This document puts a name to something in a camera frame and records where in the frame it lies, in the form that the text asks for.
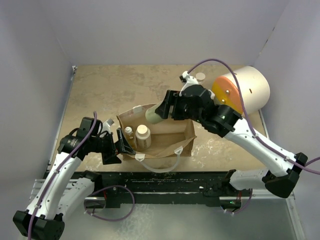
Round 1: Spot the cream lidded jar bottle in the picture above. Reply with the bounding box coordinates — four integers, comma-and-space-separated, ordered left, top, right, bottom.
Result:
135, 124, 152, 149

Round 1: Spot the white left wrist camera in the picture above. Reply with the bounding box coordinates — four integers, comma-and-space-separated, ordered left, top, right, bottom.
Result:
99, 118, 114, 137

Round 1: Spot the white cylinder orange yellow end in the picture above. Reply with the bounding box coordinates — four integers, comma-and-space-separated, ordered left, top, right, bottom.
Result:
211, 66, 270, 115

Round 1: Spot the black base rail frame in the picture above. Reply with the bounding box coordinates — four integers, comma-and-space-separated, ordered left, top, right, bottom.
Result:
94, 171, 251, 209

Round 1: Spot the small clear amber bottle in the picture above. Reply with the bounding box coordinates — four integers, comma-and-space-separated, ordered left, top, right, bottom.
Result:
124, 126, 137, 150

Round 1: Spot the aluminium extrusion frame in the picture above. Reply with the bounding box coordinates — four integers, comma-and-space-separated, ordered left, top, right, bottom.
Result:
29, 179, 54, 203

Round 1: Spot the beige pump dispenser bottle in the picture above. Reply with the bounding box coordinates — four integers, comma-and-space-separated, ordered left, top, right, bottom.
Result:
195, 72, 206, 83

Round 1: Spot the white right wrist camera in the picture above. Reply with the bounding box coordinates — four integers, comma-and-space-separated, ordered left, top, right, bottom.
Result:
179, 71, 199, 97

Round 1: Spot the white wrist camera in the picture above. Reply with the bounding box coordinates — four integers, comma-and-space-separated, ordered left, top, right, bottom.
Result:
99, 118, 114, 137
179, 71, 199, 97

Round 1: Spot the brown burlap canvas bag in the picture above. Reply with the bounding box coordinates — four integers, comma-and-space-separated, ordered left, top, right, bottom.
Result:
116, 103, 197, 159

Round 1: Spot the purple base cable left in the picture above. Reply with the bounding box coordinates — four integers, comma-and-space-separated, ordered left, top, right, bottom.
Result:
83, 184, 136, 222

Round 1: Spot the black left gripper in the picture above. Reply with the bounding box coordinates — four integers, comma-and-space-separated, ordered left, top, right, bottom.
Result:
90, 128, 135, 164

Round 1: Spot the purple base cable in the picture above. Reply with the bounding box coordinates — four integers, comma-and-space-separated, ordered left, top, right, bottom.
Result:
221, 188, 253, 215
83, 184, 136, 222

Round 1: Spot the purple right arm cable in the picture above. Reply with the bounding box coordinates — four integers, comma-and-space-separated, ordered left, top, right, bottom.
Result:
187, 58, 320, 175

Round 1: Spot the pale green lotion bottle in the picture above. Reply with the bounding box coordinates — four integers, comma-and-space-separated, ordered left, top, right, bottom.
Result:
145, 103, 173, 125

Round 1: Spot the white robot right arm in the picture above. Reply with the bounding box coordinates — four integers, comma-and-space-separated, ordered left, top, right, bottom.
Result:
145, 84, 308, 198

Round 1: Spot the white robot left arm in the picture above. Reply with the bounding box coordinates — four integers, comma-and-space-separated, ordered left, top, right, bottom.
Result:
13, 126, 136, 240

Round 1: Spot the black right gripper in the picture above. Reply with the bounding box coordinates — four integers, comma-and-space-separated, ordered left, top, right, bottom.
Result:
156, 88, 205, 124

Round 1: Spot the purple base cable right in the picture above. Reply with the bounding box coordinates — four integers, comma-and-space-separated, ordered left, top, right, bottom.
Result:
221, 188, 253, 215

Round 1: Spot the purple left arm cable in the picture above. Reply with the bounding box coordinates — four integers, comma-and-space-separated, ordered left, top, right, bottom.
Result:
27, 111, 98, 240

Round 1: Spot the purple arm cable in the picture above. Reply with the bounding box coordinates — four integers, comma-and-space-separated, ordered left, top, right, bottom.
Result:
27, 111, 98, 240
187, 58, 320, 175

